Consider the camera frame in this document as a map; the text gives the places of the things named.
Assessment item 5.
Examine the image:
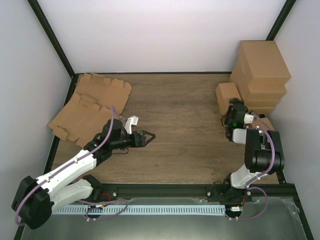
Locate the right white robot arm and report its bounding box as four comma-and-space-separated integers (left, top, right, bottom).
221, 98, 285, 202

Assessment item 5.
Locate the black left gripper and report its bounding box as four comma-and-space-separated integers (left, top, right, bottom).
111, 130, 156, 150

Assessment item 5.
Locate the left black frame post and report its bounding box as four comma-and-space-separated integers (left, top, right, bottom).
26, 0, 76, 76

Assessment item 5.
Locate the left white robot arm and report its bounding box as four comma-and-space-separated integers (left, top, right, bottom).
11, 116, 156, 230

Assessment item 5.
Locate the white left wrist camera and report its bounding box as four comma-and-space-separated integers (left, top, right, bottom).
124, 115, 139, 135

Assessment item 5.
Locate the cardboard box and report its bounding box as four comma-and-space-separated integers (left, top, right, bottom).
215, 82, 242, 116

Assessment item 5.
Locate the flat cardboard blank stack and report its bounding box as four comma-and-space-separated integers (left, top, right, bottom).
75, 73, 132, 114

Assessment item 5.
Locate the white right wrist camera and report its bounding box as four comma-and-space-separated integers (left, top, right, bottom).
243, 113, 255, 125

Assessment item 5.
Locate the small folded box front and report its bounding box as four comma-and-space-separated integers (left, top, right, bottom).
248, 117, 275, 131

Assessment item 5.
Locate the right black frame post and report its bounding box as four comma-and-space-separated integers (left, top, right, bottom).
265, 0, 296, 41

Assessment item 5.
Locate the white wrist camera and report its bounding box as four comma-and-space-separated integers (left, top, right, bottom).
243, 113, 255, 125
124, 115, 139, 135

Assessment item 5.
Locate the top large folded box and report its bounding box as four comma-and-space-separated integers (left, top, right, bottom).
238, 40, 291, 86

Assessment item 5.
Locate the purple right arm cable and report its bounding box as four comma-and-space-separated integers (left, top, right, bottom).
249, 112, 277, 221

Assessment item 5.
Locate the black frame post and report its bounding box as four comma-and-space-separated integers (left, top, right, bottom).
265, 0, 296, 41
26, 0, 76, 76

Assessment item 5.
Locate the light blue slotted cable duct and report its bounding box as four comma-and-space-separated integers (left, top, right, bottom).
54, 204, 226, 216

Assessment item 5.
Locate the black aluminium frame rail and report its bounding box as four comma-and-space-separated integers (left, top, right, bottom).
32, 183, 298, 201

